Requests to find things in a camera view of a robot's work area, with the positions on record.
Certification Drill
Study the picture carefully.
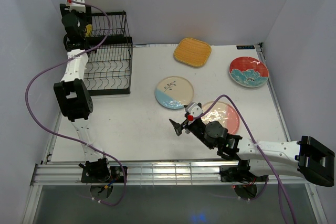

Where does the cream blue plate with sprig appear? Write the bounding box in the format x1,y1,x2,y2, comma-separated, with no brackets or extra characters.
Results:
154,76,194,110

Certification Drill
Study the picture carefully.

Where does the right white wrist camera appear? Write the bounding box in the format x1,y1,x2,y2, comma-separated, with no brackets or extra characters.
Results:
184,102,203,121

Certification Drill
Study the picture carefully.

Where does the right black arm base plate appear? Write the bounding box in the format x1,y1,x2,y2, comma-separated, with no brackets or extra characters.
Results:
219,166,268,184

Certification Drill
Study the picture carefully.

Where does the blue label sticker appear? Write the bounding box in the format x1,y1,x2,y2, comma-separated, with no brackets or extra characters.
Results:
236,45,255,50

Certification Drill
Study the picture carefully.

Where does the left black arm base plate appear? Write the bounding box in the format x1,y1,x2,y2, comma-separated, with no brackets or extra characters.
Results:
80,166,128,184

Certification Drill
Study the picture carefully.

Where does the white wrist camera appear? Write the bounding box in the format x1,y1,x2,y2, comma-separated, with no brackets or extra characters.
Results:
184,102,203,121
66,0,86,13

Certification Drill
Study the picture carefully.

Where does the square orange woven plate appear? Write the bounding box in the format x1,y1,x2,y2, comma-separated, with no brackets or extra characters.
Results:
173,38,212,68

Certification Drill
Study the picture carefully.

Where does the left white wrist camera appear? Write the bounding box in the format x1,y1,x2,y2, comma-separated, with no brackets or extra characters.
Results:
66,0,86,13

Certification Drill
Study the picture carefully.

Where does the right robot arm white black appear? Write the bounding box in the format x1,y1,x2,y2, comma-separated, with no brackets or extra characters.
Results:
170,119,335,187

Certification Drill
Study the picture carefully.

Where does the black wire dish rack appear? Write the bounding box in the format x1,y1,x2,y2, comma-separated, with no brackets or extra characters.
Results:
59,3,134,96

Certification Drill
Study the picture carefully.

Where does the aluminium front rail frame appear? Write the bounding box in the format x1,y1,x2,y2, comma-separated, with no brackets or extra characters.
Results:
30,159,316,187

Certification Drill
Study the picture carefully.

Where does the red plate blue flower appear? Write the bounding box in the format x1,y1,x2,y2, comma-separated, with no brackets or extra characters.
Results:
229,57,269,88

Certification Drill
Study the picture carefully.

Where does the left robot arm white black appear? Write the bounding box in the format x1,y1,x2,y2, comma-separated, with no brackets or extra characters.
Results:
54,10,111,182

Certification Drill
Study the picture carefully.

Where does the cream pink plate with sprig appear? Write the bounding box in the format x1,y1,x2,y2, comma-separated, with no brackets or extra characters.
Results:
202,101,240,134

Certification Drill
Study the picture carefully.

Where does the round yellow green woven plate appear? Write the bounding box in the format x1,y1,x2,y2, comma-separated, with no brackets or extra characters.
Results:
86,24,92,37

